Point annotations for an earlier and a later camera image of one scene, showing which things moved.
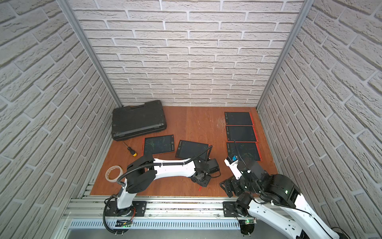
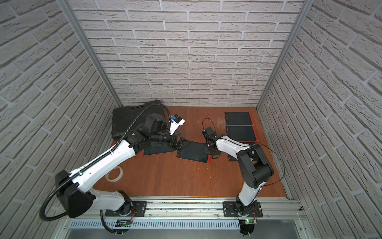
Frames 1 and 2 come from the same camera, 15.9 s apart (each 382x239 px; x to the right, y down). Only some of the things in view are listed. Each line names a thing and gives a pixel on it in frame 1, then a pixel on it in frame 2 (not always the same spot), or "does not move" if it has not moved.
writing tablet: x=238 y=119 does not move
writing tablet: x=244 y=151 does not move
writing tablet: x=240 y=133 does not move
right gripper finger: x=227 y=186 -> x=206 y=150
